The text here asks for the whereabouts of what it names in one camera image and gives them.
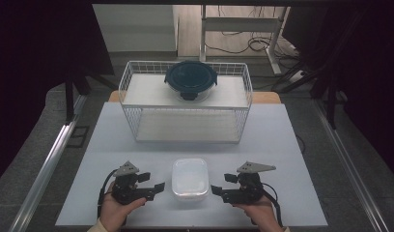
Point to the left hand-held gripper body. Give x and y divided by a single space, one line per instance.
127 191

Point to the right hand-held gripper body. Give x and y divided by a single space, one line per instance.
248 191

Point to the white rectangular plastic container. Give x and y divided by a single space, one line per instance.
190 179

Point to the round container dark blue lid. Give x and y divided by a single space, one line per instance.
190 77

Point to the person's left hand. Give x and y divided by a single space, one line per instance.
113 214

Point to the person's right hand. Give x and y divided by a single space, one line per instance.
264 216

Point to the person's left cream sleeve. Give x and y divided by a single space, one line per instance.
98 227

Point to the person's cream sleeve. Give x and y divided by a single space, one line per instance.
286 229
98 227

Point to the person's right cream sleeve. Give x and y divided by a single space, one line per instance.
286 229

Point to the wooden table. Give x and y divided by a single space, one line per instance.
266 97

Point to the black stand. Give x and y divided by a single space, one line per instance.
330 96
69 96

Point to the white power strip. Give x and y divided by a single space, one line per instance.
297 76

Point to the white cabinet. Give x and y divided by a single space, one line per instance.
137 29

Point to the dark curtain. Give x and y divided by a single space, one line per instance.
372 64
31 64

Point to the black flat floor frame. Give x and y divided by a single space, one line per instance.
76 145

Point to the aluminium rail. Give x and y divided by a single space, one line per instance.
47 167
349 167

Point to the white metal desk frame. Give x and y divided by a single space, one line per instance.
240 24

